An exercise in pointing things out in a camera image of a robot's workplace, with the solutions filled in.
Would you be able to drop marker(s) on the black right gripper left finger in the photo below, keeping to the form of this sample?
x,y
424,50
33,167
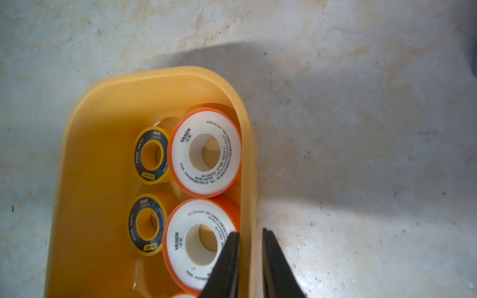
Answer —
x,y
223,281

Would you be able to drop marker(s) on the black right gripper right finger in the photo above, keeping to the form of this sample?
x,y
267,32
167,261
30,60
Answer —
x,y
278,278

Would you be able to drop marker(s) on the orange white sealing tape roll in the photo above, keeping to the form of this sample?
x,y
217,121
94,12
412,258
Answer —
x,y
205,153
182,295
187,259

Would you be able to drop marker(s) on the black yellow sealing tape roll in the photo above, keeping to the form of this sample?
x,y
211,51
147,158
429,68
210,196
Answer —
x,y
151,166
146,223

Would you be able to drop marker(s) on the yellow plastic storage box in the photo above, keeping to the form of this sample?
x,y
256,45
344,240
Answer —
x,y
91,254

